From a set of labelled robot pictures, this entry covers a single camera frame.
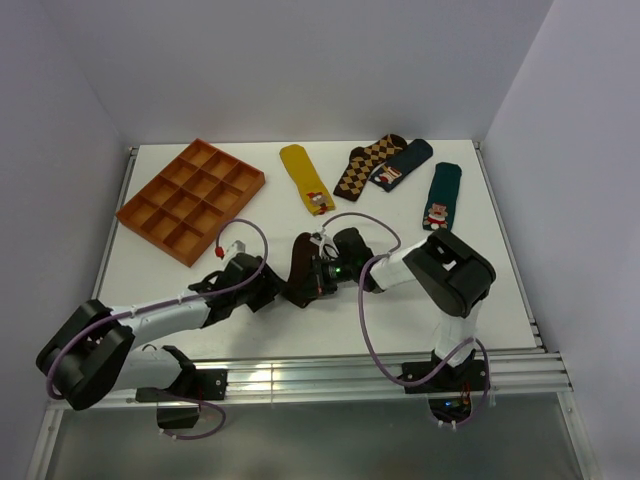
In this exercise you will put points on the dark green cartoon sock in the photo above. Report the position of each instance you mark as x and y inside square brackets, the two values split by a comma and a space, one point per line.
[440, 208]

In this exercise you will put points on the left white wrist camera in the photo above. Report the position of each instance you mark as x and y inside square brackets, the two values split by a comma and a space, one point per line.
[235, 248]

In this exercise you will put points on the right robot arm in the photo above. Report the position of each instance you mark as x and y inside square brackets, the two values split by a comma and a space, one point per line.
[454, 276]

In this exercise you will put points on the orange compartment tray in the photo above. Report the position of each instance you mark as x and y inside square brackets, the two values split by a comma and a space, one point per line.
[182, 209]

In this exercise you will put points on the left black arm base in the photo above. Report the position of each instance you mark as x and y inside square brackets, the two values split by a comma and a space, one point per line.
[184, 403]

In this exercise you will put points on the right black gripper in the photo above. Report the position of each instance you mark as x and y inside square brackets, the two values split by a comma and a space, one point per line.
[324, 288]

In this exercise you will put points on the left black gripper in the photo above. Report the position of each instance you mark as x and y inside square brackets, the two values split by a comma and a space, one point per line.
[270, 285]

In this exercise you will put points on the aluminium frame rail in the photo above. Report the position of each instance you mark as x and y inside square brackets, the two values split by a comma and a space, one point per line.
[356, 378]

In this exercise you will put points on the navy blue cartoon sock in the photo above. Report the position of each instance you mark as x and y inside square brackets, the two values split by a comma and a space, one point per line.
[392, 172]

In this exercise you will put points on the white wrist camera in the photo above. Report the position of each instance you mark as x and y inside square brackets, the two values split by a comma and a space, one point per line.
[325, 247]
[235, 248]

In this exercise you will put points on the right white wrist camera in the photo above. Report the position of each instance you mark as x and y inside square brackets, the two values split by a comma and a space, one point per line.
[325, 247]

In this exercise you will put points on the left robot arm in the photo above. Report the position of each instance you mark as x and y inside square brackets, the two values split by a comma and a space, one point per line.
[100, 349]

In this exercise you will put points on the yellow cartoon sock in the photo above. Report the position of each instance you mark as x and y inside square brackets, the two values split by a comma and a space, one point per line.
[312, 191]

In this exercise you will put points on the brown striped-cuff sock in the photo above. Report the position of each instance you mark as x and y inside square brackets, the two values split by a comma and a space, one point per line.
[301, 287]

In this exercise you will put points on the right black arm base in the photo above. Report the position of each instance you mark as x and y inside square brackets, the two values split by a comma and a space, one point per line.
[458, 384]

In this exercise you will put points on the brown argyle sock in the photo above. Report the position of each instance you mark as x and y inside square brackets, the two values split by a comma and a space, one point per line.
[362, 162]

